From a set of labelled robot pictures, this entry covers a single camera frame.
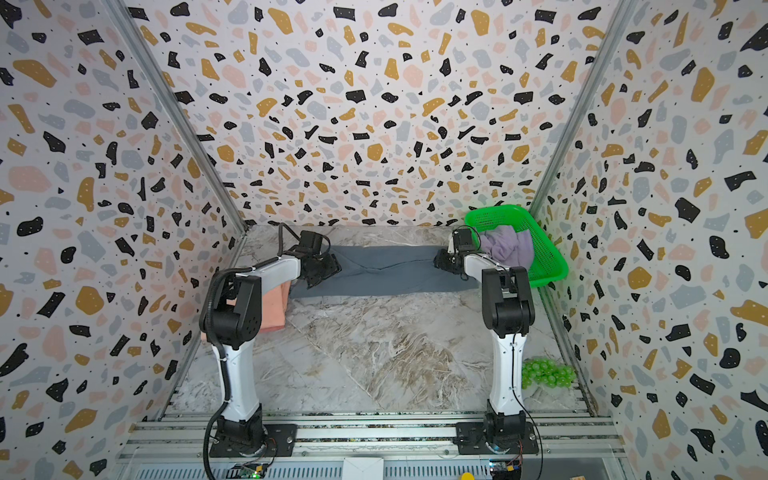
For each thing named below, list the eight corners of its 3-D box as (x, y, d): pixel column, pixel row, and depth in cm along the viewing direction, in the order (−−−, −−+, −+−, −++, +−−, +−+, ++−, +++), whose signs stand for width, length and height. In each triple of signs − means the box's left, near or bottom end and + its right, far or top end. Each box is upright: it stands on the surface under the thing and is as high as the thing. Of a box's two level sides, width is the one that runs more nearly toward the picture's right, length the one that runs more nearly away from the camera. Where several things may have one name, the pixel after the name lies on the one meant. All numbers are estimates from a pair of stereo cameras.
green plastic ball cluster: (522, 388, 85) (529, 381, 80) (516, 365, 89) (523, 357, 84) (568, 388, 85) (578, 382, 80) (560, 365, 89) (569, 357, 85)
